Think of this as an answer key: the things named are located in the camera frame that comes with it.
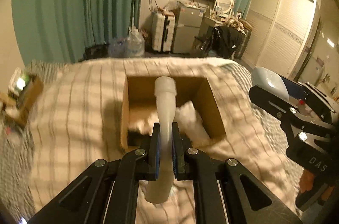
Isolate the translucent white bottle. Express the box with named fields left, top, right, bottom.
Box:
left=145, top=77, right=177, bottom=204

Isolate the person's right hand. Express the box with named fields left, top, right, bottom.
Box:
left=298, top=169, right=335, bottom=206

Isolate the grey checked duvet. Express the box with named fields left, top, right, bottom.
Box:
left=219, top=59, right=297, bottom=161

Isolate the crumpled white cloth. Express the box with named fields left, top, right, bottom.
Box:
left=174, top=101, right=210, bottom=146

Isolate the brown cardboard box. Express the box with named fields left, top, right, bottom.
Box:
left=120, top=76, right=226, bottom=152

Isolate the plaid beige blanket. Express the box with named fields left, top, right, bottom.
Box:
left=24, top=56, right=305, bottom=224

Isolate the white louvered wardrobe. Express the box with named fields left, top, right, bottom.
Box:
left=242, top=0, right=319, bottom=77

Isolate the black jacket on chair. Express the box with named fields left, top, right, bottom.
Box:
left=210, top=26, right=245, bottom=59

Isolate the small cardboard bedside box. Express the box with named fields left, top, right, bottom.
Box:
left=1, top=68, right=44, bottom=128

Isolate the large clear water bottle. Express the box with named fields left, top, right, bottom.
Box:
left=125, top=26, right=145, bottom=58

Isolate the silver mini fridge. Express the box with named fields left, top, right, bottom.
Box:
left=171, top=5, right=203, bottom=54

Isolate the white hard suitcase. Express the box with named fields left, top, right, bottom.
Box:
left=152, top=12, right=175, bottom=52

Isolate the white oval vanity mirror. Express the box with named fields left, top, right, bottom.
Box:
left=215, top=0, right=235, bottom=14

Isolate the green window curtain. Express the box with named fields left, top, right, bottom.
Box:
left=11, top=0, right=149, bottom=66

